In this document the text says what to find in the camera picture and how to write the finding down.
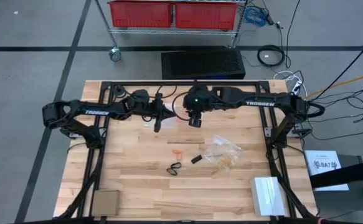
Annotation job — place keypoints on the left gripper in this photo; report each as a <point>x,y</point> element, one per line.
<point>157,113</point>

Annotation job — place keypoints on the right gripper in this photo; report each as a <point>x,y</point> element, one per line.
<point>196,105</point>

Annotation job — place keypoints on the small black block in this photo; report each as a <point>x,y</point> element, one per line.
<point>196,159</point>

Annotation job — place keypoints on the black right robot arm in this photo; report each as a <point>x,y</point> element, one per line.
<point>260,103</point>

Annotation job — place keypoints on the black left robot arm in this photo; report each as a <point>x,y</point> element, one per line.
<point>97,112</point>

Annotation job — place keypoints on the black floor mat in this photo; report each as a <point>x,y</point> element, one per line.
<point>203,63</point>

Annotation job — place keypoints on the grey cart caster wheel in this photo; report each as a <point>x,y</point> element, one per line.
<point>115,55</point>

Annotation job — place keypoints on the red plastic storage bin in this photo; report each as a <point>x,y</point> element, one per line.
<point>206,15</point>
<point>140,14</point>

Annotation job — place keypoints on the brown cardboard piece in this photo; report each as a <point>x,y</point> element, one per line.
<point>106,203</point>

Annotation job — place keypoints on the white power strip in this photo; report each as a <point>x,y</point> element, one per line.
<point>295,88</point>

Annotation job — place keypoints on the white cardboard box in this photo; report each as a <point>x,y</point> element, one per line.
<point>266,196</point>

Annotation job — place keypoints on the black power adapter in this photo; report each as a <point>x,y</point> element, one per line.
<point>266,15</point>

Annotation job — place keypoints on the white printed paper sheet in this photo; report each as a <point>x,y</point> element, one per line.
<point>324,165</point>

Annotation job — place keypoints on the black metal beam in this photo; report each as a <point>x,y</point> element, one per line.
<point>346,174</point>

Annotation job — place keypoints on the dark grey platform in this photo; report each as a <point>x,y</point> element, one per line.
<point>340,202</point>

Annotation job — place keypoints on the black aluminium table frame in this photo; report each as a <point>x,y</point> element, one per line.
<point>240,83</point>

